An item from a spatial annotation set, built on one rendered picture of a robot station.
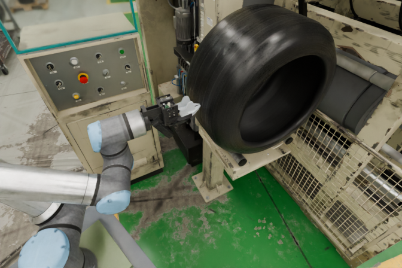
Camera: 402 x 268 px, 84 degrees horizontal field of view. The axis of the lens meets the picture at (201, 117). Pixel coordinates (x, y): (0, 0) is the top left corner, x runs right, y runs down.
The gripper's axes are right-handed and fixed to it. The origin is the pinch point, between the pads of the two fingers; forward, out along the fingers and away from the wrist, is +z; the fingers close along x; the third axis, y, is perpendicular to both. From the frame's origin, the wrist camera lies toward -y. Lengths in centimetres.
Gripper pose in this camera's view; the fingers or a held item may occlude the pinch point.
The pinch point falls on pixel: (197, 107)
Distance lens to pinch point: 82.7
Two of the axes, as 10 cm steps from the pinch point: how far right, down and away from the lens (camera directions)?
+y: -0.1, -7.3, -6.8
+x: -4.6, -6.0, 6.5
